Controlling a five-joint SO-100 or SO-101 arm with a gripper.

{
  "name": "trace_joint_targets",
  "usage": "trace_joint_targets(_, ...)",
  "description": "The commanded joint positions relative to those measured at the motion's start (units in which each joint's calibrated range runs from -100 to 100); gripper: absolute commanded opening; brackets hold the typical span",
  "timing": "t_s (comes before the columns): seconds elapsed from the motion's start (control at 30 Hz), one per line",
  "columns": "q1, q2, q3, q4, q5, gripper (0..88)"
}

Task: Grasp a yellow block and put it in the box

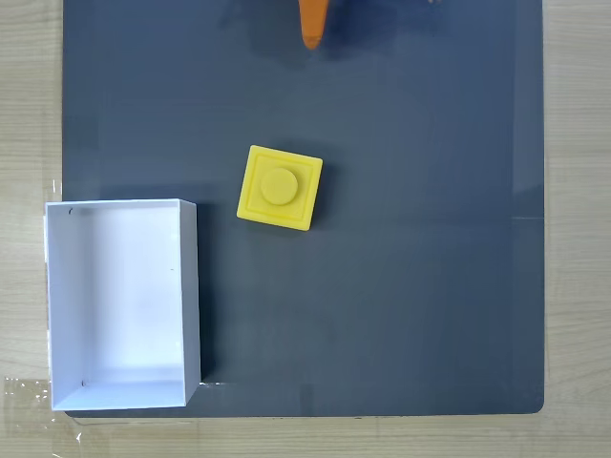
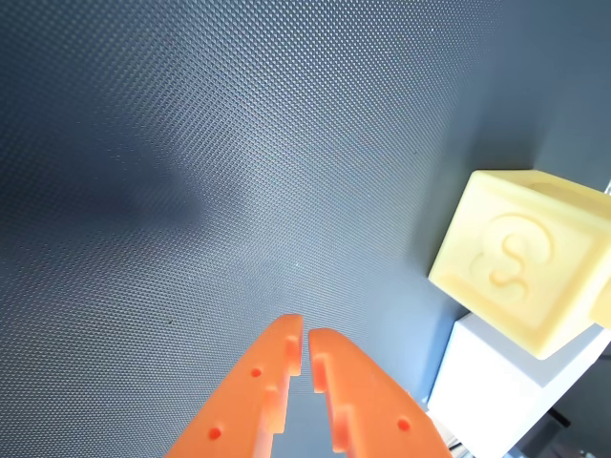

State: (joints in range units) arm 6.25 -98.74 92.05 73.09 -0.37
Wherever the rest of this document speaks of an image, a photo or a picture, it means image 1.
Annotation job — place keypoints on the yellow square block with stud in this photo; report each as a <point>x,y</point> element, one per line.
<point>279,188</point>

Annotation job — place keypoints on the white open cardboard box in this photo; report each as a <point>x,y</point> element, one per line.
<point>119,305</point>

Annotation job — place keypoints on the dark grey table mat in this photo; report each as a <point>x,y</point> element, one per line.
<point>382,286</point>

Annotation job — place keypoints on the clear adhesive tape strip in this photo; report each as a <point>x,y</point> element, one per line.
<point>26,391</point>

